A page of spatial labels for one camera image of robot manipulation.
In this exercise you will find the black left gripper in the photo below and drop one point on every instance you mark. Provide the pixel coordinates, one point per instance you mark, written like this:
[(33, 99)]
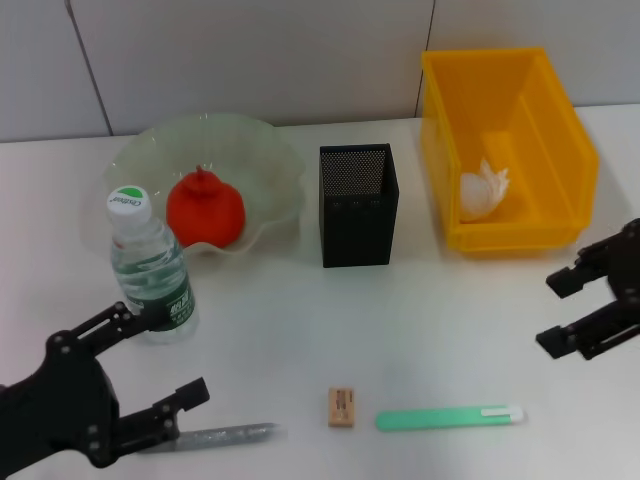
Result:
[(60, 410)]

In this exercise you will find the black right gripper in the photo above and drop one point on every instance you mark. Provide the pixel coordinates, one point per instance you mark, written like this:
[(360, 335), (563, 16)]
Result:
[(627, 260)]

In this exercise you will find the clear green-label water bottle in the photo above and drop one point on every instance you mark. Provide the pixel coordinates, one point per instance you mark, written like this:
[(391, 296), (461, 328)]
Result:
[(150, 265)]

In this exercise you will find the white paper ball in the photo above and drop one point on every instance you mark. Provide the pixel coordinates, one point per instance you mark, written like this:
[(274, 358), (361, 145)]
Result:
[(480, 195)]

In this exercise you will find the red-orange toy orange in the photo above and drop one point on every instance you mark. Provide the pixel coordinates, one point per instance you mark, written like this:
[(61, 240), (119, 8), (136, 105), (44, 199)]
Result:
[(205, 210)]

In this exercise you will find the mint green pen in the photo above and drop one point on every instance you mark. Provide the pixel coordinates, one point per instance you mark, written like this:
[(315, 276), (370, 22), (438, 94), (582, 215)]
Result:
[(435, 419)]

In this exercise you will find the grey glitter pen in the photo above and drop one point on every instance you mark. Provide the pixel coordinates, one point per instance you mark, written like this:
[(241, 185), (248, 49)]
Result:
[(225, 435)]

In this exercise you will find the beige eraser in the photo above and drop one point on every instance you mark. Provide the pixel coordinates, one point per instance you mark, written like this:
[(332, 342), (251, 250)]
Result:
[(343, 407)]

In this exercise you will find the pale green glass fruit plate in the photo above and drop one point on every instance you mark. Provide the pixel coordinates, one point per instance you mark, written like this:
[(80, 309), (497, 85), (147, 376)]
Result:
[(250, 160)]

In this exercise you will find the black mesh pen holder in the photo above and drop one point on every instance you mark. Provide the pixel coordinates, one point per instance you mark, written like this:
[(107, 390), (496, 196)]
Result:
[(357, 235)]

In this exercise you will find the yellow plastic bin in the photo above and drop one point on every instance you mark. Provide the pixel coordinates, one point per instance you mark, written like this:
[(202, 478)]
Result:
[(505, 115)]

